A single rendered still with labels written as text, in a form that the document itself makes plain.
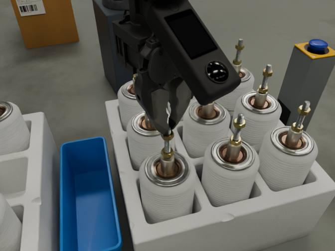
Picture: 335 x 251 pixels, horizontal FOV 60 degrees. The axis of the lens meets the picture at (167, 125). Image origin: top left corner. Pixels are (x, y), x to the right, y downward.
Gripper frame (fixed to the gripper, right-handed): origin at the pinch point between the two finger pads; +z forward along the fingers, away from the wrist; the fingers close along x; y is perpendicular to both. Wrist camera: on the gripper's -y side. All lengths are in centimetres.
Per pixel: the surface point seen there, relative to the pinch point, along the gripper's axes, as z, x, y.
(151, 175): 9.5, 3.0, 0.9
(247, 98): 9.5, -24.9, 5.8
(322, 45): 1.9, -44.5, 3.4
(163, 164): 7.6, 1.1, 0.3
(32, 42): 32, -5, 111
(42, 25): 25, -11, 109
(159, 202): 12.8, 3.7, -2.3
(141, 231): 16.9, 7.9, -2.8
